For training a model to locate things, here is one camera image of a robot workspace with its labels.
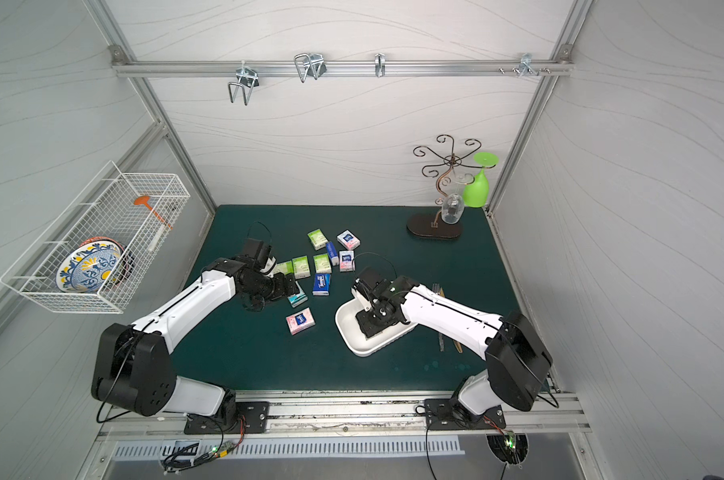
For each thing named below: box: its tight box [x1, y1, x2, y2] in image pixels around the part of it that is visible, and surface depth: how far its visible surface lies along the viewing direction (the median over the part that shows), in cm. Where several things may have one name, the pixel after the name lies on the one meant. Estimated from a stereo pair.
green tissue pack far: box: [307, 228, 328, 251], surface depth 110 cm
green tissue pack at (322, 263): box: [313, 253, 332, 274], surface depth 103 cm
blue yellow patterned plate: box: [56, 240, 122, 293], surface depth 63 cm
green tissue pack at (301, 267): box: [292, 255, 311, 279], surface depth 103 cm
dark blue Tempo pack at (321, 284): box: [312, 273, 331, 296], surface depth 98 cm
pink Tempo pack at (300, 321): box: [285, 307, 316, 336], surface depth 90 cm
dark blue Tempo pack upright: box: [326, 242, 339, 266], surface depth 104 cm
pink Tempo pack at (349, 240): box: [336, 229, 361, 251], surface depth 110 cm
